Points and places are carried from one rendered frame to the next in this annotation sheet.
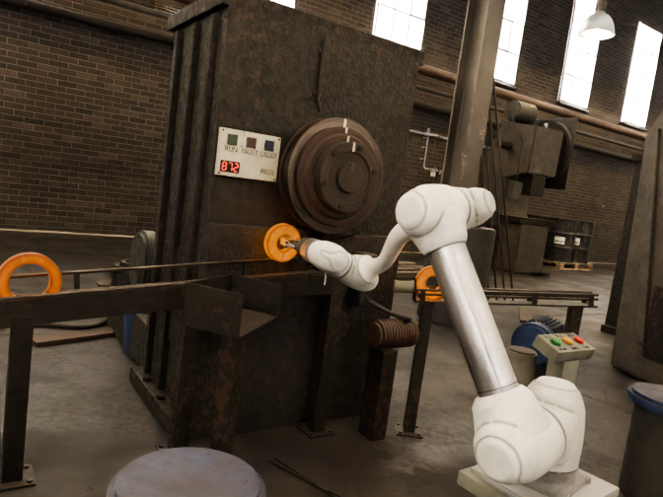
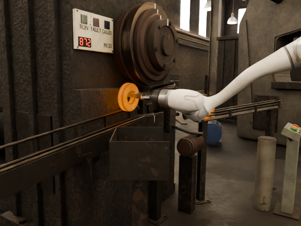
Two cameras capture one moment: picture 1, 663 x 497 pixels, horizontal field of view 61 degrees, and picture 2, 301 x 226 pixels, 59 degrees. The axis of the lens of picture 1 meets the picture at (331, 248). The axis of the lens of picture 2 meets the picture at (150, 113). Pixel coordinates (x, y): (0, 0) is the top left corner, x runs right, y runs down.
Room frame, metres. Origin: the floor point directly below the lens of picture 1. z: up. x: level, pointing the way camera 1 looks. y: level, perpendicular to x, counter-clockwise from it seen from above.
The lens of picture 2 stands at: (0.86, 0.64, 0.94)
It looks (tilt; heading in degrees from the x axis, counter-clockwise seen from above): 8 degrees down; 337
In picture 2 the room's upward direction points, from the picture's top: 1 degrees clockwise
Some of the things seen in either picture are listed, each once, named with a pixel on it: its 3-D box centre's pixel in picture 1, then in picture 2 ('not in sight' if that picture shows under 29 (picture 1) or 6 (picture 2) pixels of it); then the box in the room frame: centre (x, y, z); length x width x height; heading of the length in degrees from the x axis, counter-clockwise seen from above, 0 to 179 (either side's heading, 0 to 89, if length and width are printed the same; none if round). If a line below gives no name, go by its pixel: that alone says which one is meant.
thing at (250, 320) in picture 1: (224, 389); (139, 220); (1.80, 0.29, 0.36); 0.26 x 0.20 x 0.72; 159
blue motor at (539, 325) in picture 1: (542, 340); (210, 131); (3.95, -1.59, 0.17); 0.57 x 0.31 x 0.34; 144
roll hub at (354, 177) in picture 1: (346, 177); (164, 45); (2.26, -0.02, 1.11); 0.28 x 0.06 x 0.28; 124
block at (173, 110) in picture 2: (362, 279); (166, 114); (2.48, -0.16, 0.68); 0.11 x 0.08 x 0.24; 34
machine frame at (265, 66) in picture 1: (277, 220); (96, 84); (2.69, 0.27, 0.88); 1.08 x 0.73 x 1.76; 124
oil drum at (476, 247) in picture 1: (456, 272); not in sight; (5.04, -1.15, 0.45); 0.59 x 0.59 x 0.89
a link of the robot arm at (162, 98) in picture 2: (313, 250); (166, 98); (2.03, 0.06, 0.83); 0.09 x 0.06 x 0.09; 125
